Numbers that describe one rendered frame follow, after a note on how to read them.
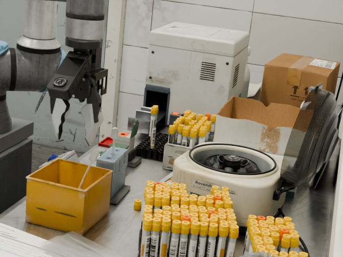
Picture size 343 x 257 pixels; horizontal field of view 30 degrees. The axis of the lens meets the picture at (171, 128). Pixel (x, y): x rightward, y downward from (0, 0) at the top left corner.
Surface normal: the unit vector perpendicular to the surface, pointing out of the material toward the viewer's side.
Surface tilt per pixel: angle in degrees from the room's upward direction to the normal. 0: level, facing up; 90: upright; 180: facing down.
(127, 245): 0
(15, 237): 1
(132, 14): 90
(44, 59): 93
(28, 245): 0
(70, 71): 30
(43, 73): 94
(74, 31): 90
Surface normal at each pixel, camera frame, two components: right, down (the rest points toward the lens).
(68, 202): -0.33, 0.25
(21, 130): 0.95, 0.18
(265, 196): 0.50, 0.30
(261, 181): 0.10, -0.95
